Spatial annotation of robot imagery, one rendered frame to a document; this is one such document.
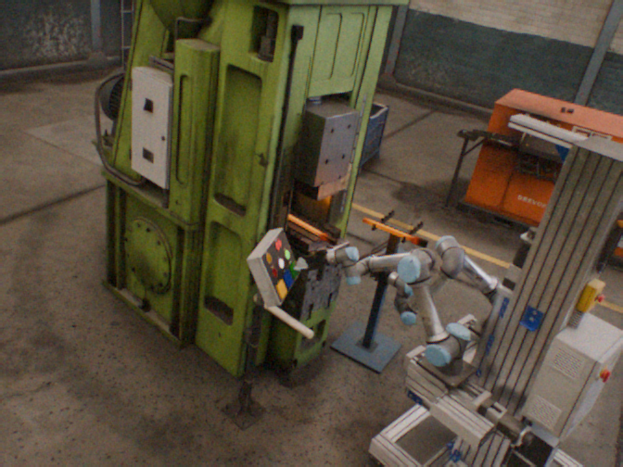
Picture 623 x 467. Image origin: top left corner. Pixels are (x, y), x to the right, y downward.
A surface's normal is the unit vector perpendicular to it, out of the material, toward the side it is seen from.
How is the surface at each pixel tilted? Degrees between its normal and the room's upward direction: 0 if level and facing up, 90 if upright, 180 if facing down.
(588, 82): 90
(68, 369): 0
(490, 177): 90
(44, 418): 0
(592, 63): 90
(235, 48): 89
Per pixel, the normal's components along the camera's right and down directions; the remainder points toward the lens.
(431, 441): 0.15, -0.87
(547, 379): -0.70, 0.24
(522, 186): -0.50, 0.34
